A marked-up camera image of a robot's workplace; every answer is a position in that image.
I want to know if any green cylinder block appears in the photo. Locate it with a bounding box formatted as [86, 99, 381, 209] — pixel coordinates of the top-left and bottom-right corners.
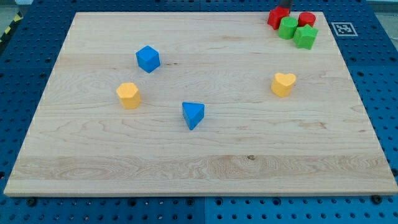
[278, 16, 299, 40]

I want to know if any red cylinder block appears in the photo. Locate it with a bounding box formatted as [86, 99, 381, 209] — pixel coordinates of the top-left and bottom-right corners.
[298, 12, 317, 27]

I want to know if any blue cube block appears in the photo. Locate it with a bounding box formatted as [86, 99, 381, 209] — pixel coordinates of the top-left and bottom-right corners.
[136, 45, 160, 73]

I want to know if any yellow hexagon block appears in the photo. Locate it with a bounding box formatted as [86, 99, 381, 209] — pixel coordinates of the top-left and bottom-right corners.
[116, 83, 141, 109]

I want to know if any yellow heart block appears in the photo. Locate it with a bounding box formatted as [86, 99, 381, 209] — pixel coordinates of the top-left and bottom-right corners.
[271, 73, 297, 97]

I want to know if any white fiducial marker tag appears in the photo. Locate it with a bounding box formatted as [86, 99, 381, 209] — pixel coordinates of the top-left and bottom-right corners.
[331, 22, 358, 37]

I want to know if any black robot pusher tool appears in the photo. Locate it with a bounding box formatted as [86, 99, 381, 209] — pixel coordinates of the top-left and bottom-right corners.
[279, 0, 294, 9]

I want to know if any yellow black hazard tape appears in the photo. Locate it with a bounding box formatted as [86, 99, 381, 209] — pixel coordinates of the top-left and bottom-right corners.
[1, 11, 23, 44]

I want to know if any blue triangle block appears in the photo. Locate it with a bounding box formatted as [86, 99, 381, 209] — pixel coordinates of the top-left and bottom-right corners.
[182, 102, 205, 130]

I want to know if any green star block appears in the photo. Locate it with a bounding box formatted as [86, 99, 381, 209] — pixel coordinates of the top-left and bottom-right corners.
[293, 24, 318, 50]

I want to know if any wooden board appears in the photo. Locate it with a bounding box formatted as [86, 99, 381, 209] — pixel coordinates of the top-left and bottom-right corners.
[4, 12, 397, 197]

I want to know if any red star block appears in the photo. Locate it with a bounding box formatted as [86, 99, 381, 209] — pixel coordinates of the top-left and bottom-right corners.
[267, 6, 290, 30]

